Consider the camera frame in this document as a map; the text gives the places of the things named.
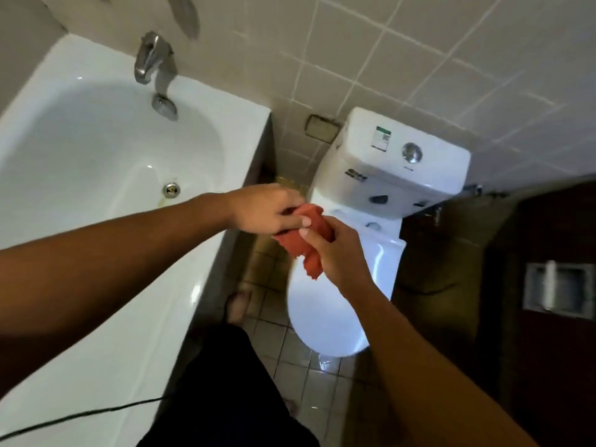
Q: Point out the person's left hand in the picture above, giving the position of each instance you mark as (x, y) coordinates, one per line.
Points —
(260, 209)

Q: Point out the person's right hand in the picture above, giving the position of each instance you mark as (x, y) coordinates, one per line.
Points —
(340, 260)

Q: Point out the person's right thumb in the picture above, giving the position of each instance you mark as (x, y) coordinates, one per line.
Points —
(314, 236)

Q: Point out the person's left thumb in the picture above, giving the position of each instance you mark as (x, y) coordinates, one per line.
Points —
(291, 222)

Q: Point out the red cleaning cloth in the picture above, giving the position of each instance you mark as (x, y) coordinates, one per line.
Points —
(305, 244)

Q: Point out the person's right forearm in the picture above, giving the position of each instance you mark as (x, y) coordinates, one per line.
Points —
(419, 372)

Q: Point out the person's left forearm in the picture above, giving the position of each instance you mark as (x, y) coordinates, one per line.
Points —
(107, 274)

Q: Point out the white toilet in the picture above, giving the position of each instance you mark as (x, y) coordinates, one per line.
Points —
(372, 190)

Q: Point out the person's foot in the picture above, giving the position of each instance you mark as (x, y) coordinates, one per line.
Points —
(238, 304)

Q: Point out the green white sticker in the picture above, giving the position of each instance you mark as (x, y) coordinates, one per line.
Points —
(381, 138)

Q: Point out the chrome tub drain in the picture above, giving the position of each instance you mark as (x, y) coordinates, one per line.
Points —
(171, 190)

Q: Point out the chrome flush button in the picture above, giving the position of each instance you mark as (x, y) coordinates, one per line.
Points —
(412, 153)

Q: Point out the chrome overflow cover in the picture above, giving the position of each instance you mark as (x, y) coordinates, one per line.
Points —
(164, 107)

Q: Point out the person's black shorts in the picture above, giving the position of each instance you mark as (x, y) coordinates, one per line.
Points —
(223, 395)

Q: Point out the white bathtub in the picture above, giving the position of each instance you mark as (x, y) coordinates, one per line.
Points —
(102, 218)

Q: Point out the chrome tub spout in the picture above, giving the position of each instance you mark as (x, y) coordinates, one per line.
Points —
(150, 56)

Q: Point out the recessed toilet paper holder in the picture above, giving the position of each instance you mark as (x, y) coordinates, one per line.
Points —
(558, 289)

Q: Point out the metal wall plate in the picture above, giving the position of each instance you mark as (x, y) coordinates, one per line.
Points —
(321, 128)

